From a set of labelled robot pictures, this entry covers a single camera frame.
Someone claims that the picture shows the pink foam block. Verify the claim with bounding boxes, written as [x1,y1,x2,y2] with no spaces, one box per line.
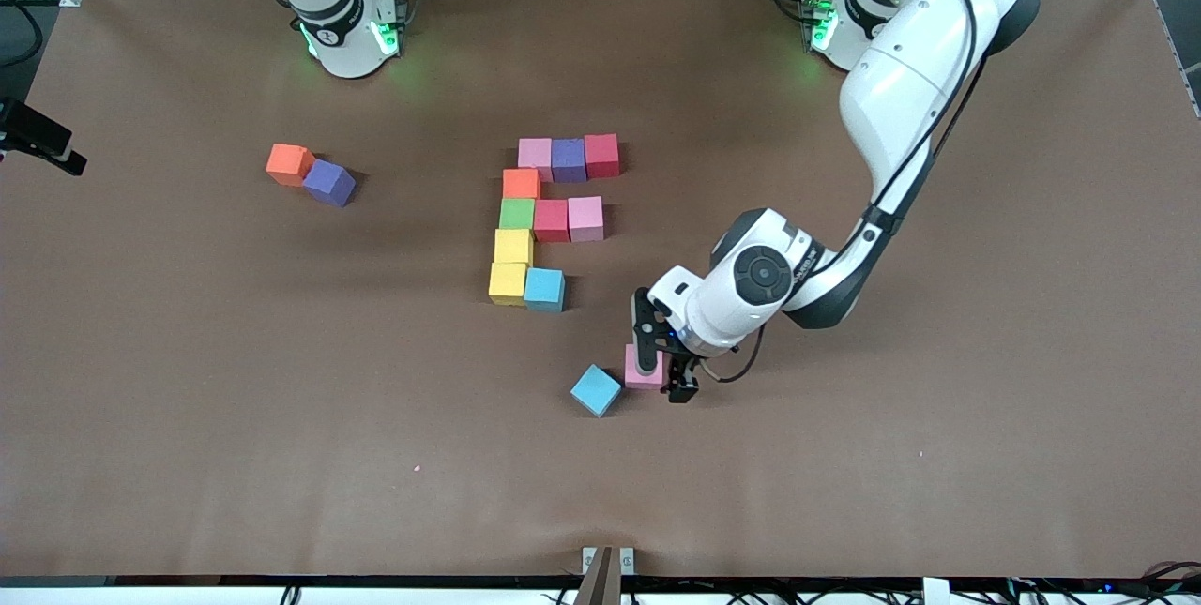
[624,344,672,390]
[518,138,555,182]
[568,197,605,242]

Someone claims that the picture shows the blue foam block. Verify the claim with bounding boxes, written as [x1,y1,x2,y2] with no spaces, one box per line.
[570,364,623,418]
[524,268,567,313]

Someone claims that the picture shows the red foam block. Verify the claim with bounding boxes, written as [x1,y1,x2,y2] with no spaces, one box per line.
[584,134,621,179]
[535,200,570,244]

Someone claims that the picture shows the yellow foam block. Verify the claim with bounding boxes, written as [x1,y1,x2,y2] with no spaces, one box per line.
[494,228,535,268]
[488,263,529,308]

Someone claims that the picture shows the purple foam block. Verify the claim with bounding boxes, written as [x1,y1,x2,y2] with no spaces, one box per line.
[302,159,357,208]
[552,139,588,184]

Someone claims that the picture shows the brown paper table cover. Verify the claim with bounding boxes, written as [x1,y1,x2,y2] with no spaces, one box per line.
[0,0,1201,580]

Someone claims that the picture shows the small metal bracket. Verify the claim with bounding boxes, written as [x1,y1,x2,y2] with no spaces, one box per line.
[582,546,636,576]

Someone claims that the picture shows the brown wedge post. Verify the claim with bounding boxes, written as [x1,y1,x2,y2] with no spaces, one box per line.
[574,546,616,605]

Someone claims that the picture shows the white table edge rail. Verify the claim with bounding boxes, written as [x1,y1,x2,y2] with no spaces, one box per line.
[0,583,1201,605]

